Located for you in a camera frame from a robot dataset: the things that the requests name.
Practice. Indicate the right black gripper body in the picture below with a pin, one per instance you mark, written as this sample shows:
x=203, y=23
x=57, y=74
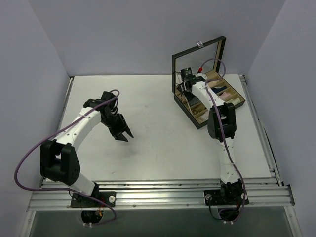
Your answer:
x=188, y=93

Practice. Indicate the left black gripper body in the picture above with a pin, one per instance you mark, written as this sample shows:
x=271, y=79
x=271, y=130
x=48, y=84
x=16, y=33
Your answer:
x=120, y=127

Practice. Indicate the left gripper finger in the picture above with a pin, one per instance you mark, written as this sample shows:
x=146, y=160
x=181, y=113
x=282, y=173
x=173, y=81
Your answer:
x=121, y=137
x=128, y=131

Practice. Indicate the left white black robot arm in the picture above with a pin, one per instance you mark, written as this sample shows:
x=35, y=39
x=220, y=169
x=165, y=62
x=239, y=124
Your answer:
x=58, y=155

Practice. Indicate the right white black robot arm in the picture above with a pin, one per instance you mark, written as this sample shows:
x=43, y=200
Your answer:
x=221, y=126

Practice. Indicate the grey striped rolled cloth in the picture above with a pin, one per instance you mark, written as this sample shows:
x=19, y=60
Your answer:
x=193, y=101

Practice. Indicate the beige rolled cloth top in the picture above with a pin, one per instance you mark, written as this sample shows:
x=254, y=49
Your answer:
x=212, y=80

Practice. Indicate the tan rolled cloth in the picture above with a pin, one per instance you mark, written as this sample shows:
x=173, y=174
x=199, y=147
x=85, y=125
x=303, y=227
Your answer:
x=198, y=109

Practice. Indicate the navy rolled cloth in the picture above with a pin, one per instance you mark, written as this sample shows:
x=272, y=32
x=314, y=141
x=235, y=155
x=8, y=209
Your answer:
x=218, y=89

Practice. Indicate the black compartment storage box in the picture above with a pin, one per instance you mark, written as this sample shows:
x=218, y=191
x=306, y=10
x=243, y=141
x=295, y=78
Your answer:
x=202, y=62

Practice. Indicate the white pink rolled cloth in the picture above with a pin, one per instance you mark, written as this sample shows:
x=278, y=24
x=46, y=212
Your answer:
x=204, y=117

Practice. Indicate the cream rolled cloth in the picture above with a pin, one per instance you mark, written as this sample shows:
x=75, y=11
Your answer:
x=234, y=101

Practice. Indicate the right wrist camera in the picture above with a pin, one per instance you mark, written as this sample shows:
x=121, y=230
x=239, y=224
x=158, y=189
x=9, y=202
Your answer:
x=186, y=73

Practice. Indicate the aluminium front rail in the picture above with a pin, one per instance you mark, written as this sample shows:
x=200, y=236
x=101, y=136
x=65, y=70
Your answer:
x=164, y=199

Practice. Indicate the aluminium rail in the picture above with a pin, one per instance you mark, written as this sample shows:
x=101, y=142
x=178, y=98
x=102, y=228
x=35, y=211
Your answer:
x=164, y=199
x=261, y=133

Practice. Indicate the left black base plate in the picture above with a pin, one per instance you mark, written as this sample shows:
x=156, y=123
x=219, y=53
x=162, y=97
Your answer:
x=78, y=201

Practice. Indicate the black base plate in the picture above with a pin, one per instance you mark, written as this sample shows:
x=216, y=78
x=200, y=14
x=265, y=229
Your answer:
x=219, y=197
x=78, y=201

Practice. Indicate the right side aluminium rail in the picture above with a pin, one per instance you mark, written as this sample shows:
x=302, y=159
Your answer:
x=261, y=133

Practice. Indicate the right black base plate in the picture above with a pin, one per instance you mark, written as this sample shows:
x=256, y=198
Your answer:
x=219, y=197

